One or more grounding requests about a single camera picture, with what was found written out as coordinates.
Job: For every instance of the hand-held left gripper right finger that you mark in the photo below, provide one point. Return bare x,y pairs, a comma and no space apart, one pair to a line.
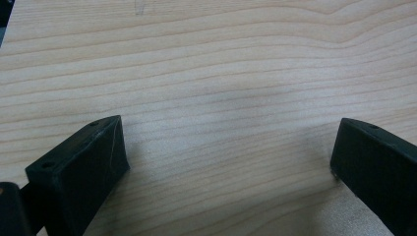
377,167

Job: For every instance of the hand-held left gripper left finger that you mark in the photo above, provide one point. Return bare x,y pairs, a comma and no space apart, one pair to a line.
82,173

